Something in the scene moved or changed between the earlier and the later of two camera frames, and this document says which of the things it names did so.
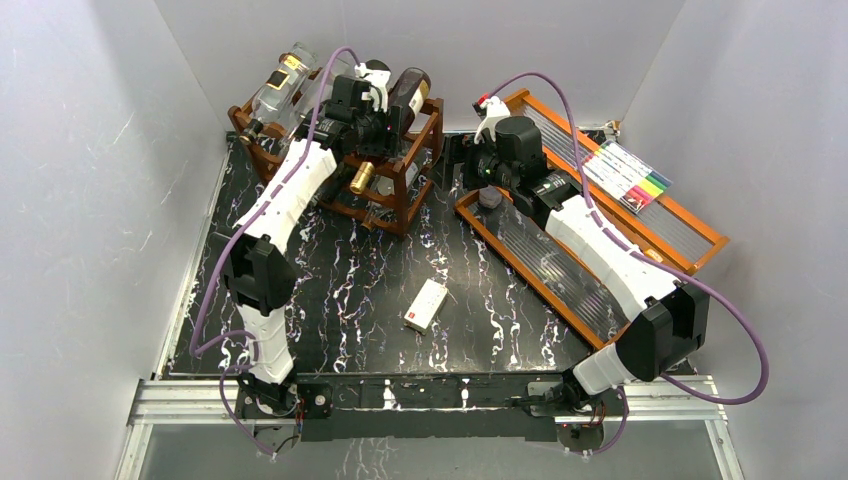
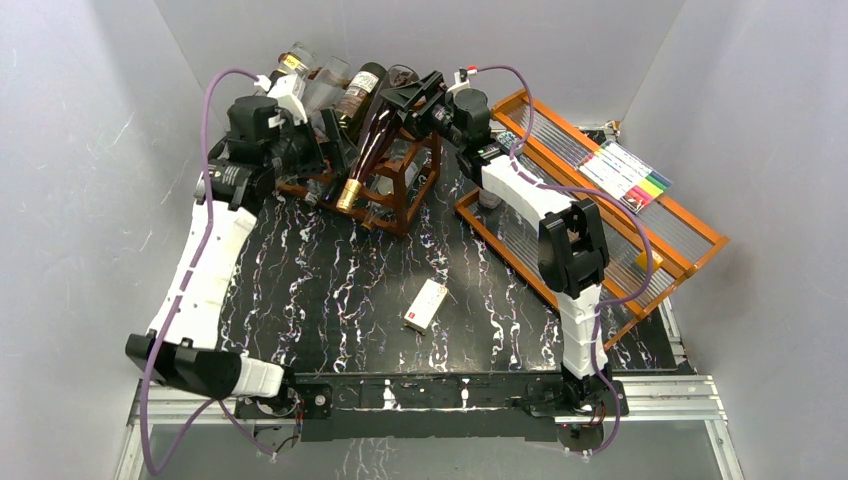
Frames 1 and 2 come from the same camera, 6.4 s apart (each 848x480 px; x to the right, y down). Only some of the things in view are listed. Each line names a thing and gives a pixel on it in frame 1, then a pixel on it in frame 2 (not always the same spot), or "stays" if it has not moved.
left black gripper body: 377,132 → 298,152
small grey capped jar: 489,197 stays
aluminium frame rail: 163,401 stays
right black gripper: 456,152 → 406,95
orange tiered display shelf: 658,224 stays
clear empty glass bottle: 302,115 stays
